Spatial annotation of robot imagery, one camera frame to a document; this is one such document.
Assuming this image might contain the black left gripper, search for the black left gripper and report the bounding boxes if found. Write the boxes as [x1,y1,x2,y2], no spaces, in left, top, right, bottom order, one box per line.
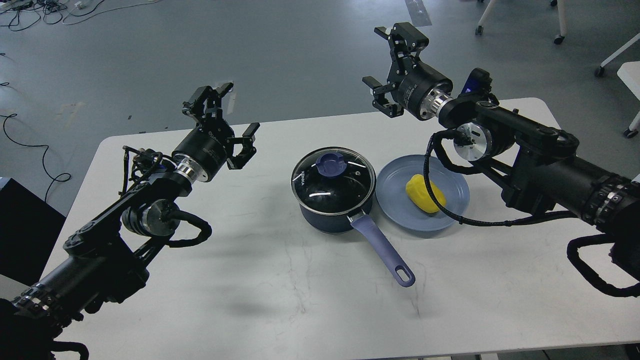
[171,82,261,183]

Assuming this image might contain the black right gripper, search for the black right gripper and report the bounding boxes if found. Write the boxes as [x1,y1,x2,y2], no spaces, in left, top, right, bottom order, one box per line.
[362,22,453,121]

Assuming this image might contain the glass pot lid blue knob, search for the glass pot lid blue knob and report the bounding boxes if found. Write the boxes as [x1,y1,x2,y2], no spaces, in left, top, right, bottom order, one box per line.
[291,146,377,217]

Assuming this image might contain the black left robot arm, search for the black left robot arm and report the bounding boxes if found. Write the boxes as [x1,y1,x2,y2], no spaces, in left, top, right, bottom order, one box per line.
[1,82,259,360]

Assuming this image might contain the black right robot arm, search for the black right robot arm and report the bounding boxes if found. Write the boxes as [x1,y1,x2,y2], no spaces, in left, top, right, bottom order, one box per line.
[362,22,640,297]

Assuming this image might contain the white chair legs with casters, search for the white chair legs with casters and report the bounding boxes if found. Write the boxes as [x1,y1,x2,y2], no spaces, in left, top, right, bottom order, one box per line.
[475,0,567,45]

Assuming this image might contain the blue plate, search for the blue plate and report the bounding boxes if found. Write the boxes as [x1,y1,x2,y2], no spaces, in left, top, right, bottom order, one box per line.
[375,154,470,232]

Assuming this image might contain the black box at left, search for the black box at left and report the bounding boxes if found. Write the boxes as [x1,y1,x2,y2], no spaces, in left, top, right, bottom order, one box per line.
[0,177,66,286]

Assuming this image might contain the white table leg right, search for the white table leg right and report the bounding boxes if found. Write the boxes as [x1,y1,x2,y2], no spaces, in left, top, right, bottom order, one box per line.
[594,32,640,139]

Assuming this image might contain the dark blue saucepan purple handle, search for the dark blue saucepan purple handle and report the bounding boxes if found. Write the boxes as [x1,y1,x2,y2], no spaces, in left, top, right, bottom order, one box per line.
[293,176,416,288]

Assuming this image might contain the black cable on floor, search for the black cable on floor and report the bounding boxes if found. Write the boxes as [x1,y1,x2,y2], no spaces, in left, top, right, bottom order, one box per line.
[0,52,72,203]

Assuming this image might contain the tangled cables top left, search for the tangled cables top left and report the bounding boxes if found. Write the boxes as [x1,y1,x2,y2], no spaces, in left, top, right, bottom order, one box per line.
[0,0,166,32]

